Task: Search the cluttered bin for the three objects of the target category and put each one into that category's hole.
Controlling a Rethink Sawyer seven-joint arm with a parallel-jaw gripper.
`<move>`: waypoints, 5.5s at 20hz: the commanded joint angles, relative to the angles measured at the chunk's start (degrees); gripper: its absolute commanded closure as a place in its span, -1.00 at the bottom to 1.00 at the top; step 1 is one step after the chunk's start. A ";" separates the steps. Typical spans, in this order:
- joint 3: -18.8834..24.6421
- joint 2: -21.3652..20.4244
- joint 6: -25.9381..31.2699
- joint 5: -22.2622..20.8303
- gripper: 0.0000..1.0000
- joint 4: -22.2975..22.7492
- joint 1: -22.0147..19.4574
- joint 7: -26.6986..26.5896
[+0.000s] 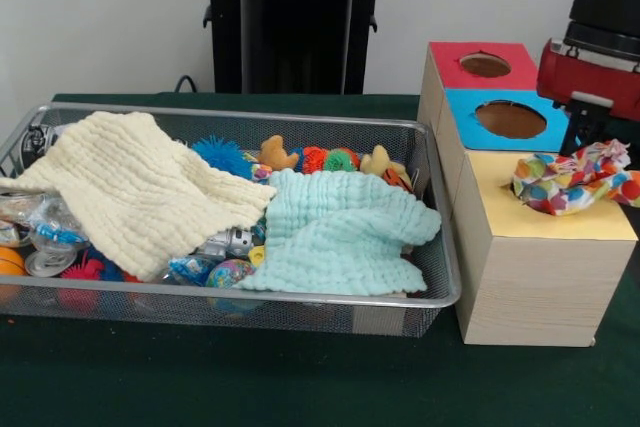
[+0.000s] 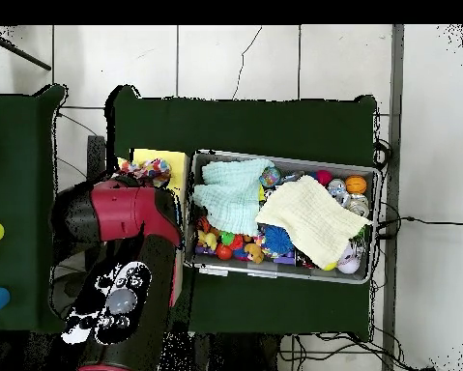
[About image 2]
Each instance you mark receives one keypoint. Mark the light blue cloth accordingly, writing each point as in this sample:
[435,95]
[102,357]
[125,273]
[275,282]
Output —
[231,197]

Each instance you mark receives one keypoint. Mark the colourful knotted cloth toy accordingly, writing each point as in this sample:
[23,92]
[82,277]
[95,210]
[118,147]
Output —
[150,168]

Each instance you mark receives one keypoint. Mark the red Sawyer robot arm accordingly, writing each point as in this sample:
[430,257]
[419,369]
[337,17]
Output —
[130,212]

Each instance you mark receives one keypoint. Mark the wooden box with three holes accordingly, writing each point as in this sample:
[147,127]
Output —
[177,166]

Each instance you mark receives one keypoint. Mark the shallow silver mesh bin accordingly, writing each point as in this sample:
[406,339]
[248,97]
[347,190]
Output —
[331,276]

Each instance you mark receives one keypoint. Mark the yellow toy wedge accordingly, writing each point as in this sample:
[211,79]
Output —
[261,193]

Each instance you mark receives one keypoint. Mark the colourful spiky caterpillar toy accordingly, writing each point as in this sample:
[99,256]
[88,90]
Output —
[229,237]

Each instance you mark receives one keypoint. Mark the tiger plush toy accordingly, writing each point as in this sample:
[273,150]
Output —
[203,224]

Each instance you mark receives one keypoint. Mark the yellow duck plush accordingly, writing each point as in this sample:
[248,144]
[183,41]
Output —
[208,239]

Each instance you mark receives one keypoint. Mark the red ball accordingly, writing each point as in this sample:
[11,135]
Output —
[224,252]

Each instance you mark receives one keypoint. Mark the globe print ball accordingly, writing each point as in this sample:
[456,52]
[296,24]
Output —
[270,176]

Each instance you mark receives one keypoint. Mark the brown teddy plush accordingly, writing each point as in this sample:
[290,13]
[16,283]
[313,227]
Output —
[254,252]

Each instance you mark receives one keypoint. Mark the large blue spiky ball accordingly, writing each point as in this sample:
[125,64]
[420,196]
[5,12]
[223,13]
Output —
[277,239]

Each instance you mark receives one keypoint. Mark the cream yellow cloth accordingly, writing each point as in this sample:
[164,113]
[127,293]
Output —
[312,220]

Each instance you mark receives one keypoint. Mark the pink spiky ball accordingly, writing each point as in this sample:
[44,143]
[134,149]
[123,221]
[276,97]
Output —
[324,177]

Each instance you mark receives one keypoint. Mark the yellow ball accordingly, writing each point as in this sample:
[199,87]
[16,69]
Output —
[330,266]

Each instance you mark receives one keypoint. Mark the orange ball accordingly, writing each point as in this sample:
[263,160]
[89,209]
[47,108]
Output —
[355,184]

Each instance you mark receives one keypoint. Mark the silver can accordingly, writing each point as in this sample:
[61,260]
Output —
[358,205]

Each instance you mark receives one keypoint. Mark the white ball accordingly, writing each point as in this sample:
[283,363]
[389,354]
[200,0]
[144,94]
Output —
[349,263]

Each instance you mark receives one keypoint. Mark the dark green side table cloth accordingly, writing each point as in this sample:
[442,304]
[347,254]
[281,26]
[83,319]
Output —
[18,174]

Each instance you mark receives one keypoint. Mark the black tripod leg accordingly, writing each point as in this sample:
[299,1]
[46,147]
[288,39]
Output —
[22,54]

